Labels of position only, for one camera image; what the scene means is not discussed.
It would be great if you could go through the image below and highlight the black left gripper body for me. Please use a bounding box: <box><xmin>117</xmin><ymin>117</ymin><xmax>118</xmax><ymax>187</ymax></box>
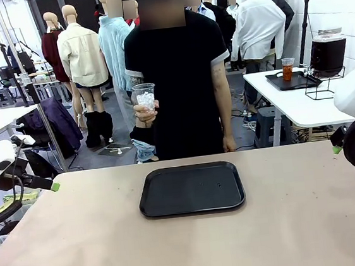
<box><xmin>0</xmin><ymin>166</ymin><xmax>33</xmax><ymax>191</ymax></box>

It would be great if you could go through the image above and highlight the tall clear plastic ice cup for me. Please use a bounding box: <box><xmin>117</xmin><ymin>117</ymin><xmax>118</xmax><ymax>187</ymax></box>
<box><xmin>280</xmin><ymin>56</ymin><xmax>298</xmax><ymax>83</ymax></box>

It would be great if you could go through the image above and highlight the short clear plastic ice cup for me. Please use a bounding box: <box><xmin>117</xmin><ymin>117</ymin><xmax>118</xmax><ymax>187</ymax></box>
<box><xmin>131</xmin><ymin>82</ymin><xmax>159</xmax><ymax>113</ymax></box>

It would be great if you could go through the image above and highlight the bare left forearm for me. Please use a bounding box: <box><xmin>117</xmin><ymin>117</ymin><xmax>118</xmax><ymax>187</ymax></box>
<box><xmin>214</xmin><ymin>88</ymin><xmax>236</xmax><ymax>139</ymax></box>

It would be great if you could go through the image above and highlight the glass drink dispenser jar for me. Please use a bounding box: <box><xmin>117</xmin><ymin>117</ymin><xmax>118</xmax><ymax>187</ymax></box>
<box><xmin>299</xmin><ymin>26</ymin><xmax>351</xmax><ymax>81</ymax></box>

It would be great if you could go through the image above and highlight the person's left hand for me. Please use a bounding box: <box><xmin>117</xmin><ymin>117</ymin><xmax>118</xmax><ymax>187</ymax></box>
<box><xmin>221</xmin><ymin>134</ymin><xmax>239</xmax><ymax>154</ymax></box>

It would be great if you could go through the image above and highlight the person's right hand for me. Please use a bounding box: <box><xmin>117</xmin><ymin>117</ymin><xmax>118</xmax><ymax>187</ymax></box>
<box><xmin>133</xmin><ymin>99</ymin><xmax>162</xmax><ymax>125</ymax></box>

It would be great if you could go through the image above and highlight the yellow green plastic bag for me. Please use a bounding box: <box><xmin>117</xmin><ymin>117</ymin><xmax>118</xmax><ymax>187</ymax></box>
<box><xmin>0</xmin><ymin>188</ymin><xmax>43</xmax><ymax>216</ymax></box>

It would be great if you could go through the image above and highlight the white side table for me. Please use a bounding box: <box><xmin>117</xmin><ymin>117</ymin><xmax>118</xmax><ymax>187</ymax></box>
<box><xmin>243</xmin><ymin>61</ymin><xmax>355</xmax><ymax>150</ymax></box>

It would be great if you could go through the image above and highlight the purple jacket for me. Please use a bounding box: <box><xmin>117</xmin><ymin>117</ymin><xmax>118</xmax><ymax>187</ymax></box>
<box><xmin>13</xmin><ymin>94</ymin><xmax>86</xmax><ymax>164</ymax></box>

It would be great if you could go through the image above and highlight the dark blue plastic stool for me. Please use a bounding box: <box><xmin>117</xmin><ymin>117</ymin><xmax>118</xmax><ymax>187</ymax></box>
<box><xmin>251</xmin><ymin>106</ymin><xmax>283</xmax><ymax>150</ymax></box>

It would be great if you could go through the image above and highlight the small black serving tray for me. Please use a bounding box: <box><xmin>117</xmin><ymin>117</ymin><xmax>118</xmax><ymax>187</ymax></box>
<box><xmin>265</xmin><ymin>67</ymin><xmax>324</xmax><ymax>94</ymax></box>

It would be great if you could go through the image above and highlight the grey metal stool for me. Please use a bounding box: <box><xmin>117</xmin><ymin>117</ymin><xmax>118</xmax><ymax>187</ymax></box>
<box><xmin>0</xmin><ymin>87</ymin><xmax>16</xmax><ymax>109</ymax></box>

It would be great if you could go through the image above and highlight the black stand with clamp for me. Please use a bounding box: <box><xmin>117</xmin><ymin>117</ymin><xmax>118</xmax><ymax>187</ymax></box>
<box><xmin>0</xmin><ymin>37</ymin><xmax>41</xmax><ymax>109</ymax></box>

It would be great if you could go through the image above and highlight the tall black tripod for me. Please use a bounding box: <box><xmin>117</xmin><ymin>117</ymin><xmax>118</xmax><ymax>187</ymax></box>
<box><xmin>292</xmin><ymin>0</ymin><xmax>319</xmax><ymax>68</ymax></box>

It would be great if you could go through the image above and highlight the slanted metal pole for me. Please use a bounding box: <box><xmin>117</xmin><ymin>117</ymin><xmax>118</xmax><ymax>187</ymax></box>
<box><xmin>0</xmin><ymin>0</ymin><xmax>69</xmax><ymax>179</ymax></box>

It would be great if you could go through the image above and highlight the mannequin in maroon shirt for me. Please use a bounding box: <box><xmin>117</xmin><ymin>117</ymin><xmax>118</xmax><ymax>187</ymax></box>
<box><xmin>37</xmin><ymin>9</ymin><xmax>85</xmax><ymax>122</ymax></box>

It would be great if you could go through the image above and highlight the mannequin in cream shirt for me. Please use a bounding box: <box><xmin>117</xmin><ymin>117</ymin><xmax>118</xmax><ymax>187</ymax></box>
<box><xmin>52</xmin><ymin>1</ymin><xmax>117</xmax><ymax>151</ymax></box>

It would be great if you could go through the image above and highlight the mannequin in white shirt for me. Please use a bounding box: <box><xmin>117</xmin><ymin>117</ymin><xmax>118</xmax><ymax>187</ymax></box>
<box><xmin>225</xmin><ymin>0</ymin><xmax>292</xmax><ymax>73</ymax></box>

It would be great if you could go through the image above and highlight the mannequin in black jacket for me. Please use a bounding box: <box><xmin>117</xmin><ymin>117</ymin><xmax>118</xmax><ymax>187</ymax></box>
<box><xmin>264</xmin><ymin>0</ymin><xmax>298</xmax><ymax>37</ymax></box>

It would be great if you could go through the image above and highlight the large black serving tray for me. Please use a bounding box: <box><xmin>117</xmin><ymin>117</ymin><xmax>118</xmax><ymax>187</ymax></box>
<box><xmin>135</xmin><ymin>159</ymin><xmax>248</xmax><ymax>221</ymax></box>

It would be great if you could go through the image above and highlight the mannequin in light blue fleece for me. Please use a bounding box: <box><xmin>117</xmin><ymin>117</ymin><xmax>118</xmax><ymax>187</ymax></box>
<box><xmin>93</xmin><ymin>0</ymin><xmax>159</xmax><ymax>167</ymax></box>

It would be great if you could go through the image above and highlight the mannequin in black coat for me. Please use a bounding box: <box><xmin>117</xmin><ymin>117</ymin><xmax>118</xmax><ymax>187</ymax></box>
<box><xmin>200</xmin><ymin>0</ymin><xmax>239</xmax><ymax>42</ymax></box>

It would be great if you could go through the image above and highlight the person in black t-shirt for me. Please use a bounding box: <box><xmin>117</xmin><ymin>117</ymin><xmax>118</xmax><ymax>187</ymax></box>
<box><xmin>117</xmin><ymin>0</ymin><xmax>241</xmax><ymax>165</ymax></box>

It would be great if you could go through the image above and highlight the mannequin in red jacket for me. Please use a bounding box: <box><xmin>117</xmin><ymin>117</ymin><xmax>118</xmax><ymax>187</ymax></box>
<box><xmin>122</xmin><ymin>0</ymin><xmax>141</xmax><ymax>30</ymax></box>

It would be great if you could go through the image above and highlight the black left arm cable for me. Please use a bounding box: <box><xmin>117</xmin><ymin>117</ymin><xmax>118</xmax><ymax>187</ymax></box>
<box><xmin>0</xmin><ymin>139</ymin><xmax>37</xmax><ymax>228</ymax></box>

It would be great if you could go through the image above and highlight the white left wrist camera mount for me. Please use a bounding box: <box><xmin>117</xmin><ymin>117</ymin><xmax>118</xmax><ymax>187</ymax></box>
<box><xmin>9</xmin><ymin>131</ymin><xmax>37</xmax><ymax>148</ymax></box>

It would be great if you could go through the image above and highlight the black wire dispenser stand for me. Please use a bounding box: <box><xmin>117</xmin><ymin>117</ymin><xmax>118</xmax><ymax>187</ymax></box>
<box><xmin>303</xmin><ymin>64</ymin><xmax>349</xmax><ymax>102</ymax></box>

